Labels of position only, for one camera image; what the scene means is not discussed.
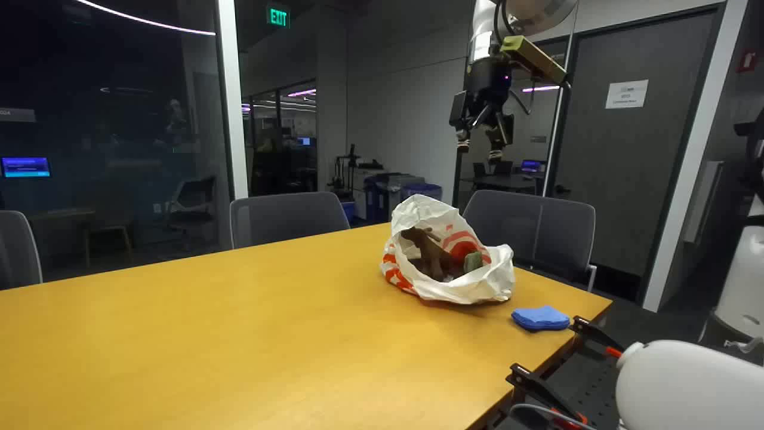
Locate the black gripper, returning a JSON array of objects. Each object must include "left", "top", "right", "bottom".
[{"left": 448, "top": 55, "right": 519, "bottom": 157}]

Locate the white orange plastic bag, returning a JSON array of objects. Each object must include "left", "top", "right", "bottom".
[{"left": 380, "top": 192, "right": 519, "bottom": 309}]

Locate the blue storage bin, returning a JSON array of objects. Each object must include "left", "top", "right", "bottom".
[{"left": 397, "top": 180, "right": 444, "bottom": 204}]

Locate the grey office chair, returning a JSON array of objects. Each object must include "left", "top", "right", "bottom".
[
  {"left": 461, "top": 186, "right": 545, "bottom": 273},
  {"left": 227, "top": 188, "right": 353, "bottom": 251},
  {"left": 0, "top": 208, "right": 45, "bottom": 291},
  {"left": 532, "top": 196, "right": 600, "bottom": 291}
]

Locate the dark grey door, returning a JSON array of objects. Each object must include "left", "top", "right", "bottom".
[{"left": 552, "top": 7, "right": 723, "bottom": 282}]

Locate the white paper door sign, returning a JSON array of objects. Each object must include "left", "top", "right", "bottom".
[{"left": 605, "top": 77, "right": 652, "bottom": 112}]

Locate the blue sponge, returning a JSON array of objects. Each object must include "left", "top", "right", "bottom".
[{"left": 512, "top": 304, "right": 572, "bottom": 334}]

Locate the white rounded device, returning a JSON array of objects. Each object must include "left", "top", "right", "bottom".
[{"left": 614, "top": 340, "right": 764, "bottom": 430}]

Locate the blue lit screen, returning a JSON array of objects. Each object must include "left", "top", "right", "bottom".
[{"left": 0, "top": 156, "right": 53, "bottom": 181}]

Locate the white door frame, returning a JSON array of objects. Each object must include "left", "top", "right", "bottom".
[{"left": 640, "top": 0, "right": 752, "bottom": 316}]

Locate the black clamp orange handle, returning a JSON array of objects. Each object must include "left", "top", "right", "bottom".
[
  {"left": 571, "top": 314, "right": 627, "bottom": 360},
  {"left": 503, "top": 360, "right": 594, "bottom": 427}
]

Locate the white window frame post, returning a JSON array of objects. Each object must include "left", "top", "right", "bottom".
[{"left": 214, "top": 0, "right": 250, "bottom": 200}]

